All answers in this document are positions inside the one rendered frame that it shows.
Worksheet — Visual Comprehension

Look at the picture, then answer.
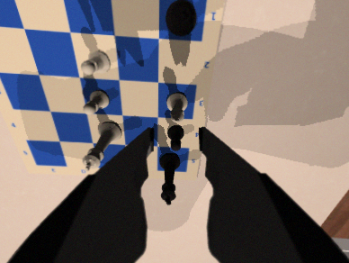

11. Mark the blue and cream chessboard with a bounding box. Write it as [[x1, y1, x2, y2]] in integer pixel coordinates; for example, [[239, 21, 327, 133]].
[[0, 0, 225, 180]]

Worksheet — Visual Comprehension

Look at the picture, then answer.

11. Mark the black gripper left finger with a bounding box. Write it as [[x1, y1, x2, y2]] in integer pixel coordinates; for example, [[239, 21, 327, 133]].
[[7, 127, 155, 263]]

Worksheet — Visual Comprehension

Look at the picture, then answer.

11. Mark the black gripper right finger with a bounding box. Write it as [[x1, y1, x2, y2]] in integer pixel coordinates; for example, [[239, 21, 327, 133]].
[[199, 127, 349, 263]]

